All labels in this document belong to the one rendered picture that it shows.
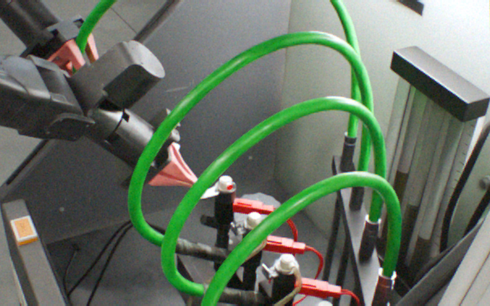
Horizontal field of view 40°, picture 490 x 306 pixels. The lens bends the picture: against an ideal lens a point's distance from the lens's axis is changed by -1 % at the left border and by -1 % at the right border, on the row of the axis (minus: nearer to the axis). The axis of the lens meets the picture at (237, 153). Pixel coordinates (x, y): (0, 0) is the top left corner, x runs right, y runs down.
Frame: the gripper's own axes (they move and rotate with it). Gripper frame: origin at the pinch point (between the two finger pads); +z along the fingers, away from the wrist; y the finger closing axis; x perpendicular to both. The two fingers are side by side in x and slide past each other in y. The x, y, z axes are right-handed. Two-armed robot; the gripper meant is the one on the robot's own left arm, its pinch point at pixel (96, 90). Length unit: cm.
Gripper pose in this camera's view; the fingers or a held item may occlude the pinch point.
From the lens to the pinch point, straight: 89.8
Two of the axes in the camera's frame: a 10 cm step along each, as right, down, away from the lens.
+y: 2.1, -3.7, 9.1
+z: 6.6, 7.4, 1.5
